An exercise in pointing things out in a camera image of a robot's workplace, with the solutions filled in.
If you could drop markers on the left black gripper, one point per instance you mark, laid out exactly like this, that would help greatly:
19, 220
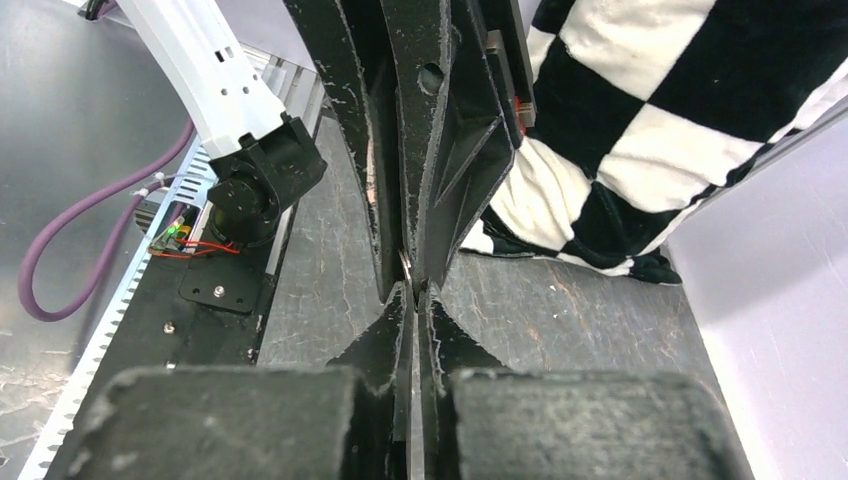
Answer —
465, 98

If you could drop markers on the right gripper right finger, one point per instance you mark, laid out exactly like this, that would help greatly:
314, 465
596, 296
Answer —
482, 420

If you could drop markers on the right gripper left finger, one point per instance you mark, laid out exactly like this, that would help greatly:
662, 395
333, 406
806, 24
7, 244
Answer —
346, 420

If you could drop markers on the metal key holder red handle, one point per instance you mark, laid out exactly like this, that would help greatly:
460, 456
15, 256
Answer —
405, 266

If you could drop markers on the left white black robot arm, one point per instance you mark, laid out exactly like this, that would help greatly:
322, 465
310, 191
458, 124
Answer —
247, 130

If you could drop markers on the black white checkered cloth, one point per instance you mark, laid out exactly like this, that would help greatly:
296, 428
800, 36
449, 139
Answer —
646, 109

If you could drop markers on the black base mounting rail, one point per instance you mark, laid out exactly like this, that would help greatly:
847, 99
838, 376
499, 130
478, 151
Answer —
167, 313

